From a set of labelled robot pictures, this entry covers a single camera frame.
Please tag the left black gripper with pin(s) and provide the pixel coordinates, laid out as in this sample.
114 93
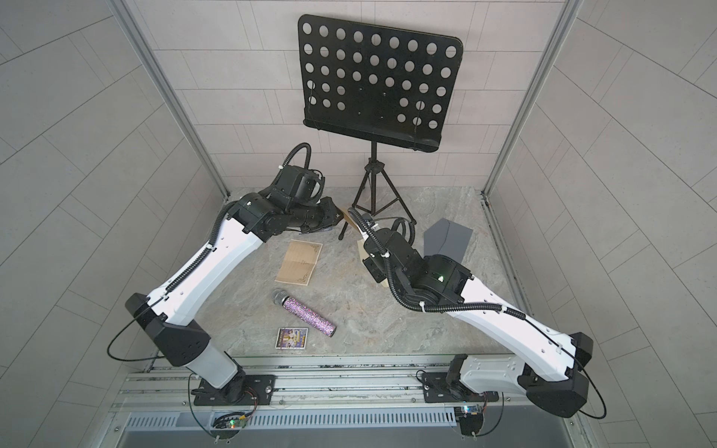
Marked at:
330 216

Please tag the small colourful card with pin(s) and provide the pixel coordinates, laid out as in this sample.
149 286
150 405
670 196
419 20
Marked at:
291 338

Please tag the black perforated music stand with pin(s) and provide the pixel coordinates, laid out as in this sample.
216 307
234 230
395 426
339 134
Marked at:
384 85

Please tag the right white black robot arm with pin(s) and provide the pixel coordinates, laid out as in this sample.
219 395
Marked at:
545 366

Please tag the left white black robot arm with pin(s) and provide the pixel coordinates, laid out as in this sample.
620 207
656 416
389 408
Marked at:
167 314

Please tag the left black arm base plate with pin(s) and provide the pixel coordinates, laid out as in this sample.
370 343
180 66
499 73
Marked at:
242 390

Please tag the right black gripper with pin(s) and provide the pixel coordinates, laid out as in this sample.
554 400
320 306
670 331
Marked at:
372 262

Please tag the left small circuit board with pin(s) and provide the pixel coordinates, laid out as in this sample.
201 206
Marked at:
233 421

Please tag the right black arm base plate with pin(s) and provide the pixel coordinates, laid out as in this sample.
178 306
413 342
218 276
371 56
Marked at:
436 389

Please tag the aluminium mounting rail frame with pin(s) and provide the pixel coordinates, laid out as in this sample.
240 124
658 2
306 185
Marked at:
310 393

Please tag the purple glitter microphone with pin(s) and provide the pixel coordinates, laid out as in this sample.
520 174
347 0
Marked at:
303 312

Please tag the right small circuit board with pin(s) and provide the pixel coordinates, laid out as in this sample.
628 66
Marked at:
470 419

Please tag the small circuit board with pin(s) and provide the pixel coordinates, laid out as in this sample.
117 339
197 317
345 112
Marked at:
470 419
233 421

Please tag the cream letter paper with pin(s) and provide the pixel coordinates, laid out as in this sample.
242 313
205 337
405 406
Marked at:
299 263

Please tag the dark grey envelope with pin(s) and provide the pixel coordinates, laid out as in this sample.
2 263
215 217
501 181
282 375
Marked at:
447 238

